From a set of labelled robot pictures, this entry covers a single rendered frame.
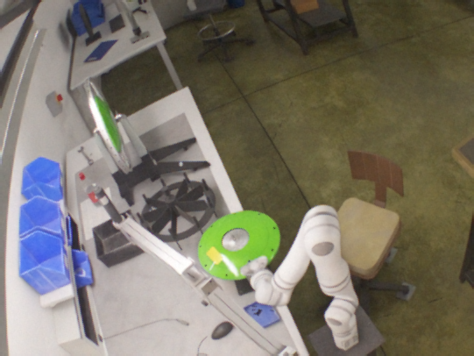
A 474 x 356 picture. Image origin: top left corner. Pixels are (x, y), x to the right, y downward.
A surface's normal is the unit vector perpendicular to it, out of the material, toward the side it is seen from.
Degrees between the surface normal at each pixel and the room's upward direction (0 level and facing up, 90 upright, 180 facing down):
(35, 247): 88
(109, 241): 0
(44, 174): 87
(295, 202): 0
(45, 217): 88
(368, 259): 0
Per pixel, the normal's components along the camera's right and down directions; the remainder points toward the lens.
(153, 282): -0.30, -0.66
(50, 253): 0.28, 0.59
